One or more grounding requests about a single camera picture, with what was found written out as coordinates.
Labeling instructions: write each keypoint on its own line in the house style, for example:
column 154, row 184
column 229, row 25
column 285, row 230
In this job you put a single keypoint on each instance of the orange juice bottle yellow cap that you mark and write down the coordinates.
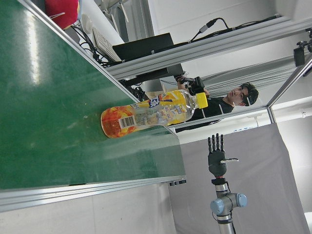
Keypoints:
column 146, row 114

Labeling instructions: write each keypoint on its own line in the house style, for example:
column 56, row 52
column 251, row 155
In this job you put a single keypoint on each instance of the person in black shirt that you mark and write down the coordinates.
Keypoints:
column 219, row 107

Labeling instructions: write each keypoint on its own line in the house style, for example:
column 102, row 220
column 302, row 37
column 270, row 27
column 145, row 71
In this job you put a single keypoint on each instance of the grey curtain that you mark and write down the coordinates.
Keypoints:
column 256, row 175

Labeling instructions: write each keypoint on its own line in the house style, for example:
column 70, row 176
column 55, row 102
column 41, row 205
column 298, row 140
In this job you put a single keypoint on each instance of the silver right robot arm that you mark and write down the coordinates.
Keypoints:
column 226, row 204

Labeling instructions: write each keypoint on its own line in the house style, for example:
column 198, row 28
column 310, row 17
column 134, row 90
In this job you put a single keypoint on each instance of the red and yellow plush toy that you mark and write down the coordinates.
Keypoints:
column 63, row 12

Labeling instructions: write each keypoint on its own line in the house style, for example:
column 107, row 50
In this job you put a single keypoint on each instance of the green conveyor belt aluminium frame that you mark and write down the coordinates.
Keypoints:
column 48, row 97

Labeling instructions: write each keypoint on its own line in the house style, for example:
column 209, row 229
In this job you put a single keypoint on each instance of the black camera on frame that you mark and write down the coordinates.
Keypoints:
column 299, row 54

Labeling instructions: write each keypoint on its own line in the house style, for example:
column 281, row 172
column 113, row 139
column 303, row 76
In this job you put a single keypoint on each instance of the black monitor with stand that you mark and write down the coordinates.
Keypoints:
column 146, row 46

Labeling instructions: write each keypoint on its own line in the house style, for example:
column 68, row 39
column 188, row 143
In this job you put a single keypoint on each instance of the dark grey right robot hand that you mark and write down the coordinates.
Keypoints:
column 217, row 161

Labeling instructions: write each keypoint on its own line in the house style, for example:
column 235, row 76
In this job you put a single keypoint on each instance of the black handheld device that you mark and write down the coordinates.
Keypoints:
column 196, row 85

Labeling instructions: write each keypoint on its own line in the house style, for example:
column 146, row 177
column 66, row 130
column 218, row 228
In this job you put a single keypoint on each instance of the white keyboard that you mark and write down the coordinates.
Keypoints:
column 104, row 44

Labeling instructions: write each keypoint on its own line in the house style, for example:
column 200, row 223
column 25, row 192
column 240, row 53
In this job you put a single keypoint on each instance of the aluminium frame beam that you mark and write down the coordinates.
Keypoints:
column 287, row 83

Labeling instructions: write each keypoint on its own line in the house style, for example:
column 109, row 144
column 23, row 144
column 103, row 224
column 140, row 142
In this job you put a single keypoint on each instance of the aluminium frame post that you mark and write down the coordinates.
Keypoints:
column 219, row 46

